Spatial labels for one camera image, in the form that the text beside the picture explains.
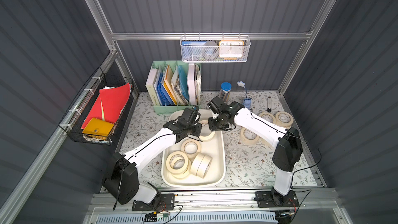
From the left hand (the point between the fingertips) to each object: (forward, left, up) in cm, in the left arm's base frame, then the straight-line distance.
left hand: (197, 125), depth 83 cm
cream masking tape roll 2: (+16, -49, -11) cm, 52 cm away
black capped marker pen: (+27, -52, -14) cm, 60 cm away
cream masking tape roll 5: (-6, +4, -15) cm, 17 cm away
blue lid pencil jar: (+25, -18, +5) cm, 31 cm away
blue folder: (+22, +22, -1) cm, 31 cm away
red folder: (+2, +41, +16) cm, 44 cm away
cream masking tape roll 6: (-15, +11, -13) cm, 23 cm away
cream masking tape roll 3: (-3, -29, -12) cm, 32 cm away
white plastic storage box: (-7, -10, -15) cm, 19 cm away
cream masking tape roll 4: (-7, -6, -1) cm, 10 cm away
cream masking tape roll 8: (-22, +7, -12) cm, 26 cm away
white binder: (+25, +3, +10) cm, 27 cm away
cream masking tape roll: (+9, -58, -14) cm, 61 cm away
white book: (+20, +27, +9) cm, 35 cm away
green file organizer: (+24, +14, +7) cm, 29 cm away
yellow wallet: (-11, +41, +16) cm, 45 cm away
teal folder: (+32, +9, +7) cm, 34 cm away
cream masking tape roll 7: (-20, -2, -4) cm, 21 cm away
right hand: (0, -9, -1) cm, 10 cm away
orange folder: (+26, +17, +8) cm, 32 cm away
